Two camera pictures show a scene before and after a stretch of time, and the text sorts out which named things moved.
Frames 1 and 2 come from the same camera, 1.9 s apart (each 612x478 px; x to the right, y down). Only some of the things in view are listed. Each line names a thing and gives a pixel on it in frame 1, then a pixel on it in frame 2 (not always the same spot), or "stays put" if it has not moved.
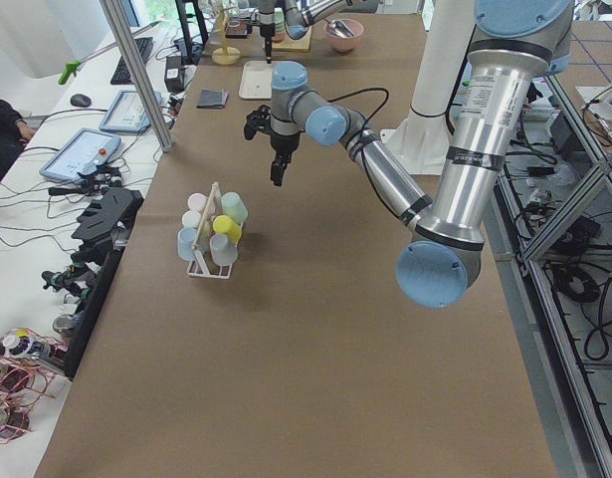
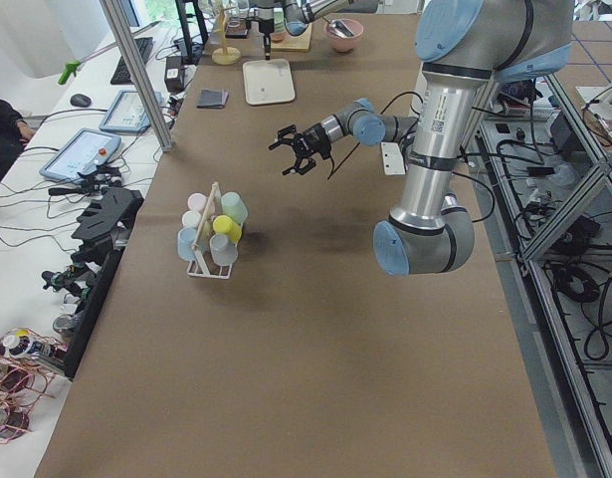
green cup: (233, 204) stays put
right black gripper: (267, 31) stays put
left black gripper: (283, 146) to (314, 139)
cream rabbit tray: (255, 81) stays put
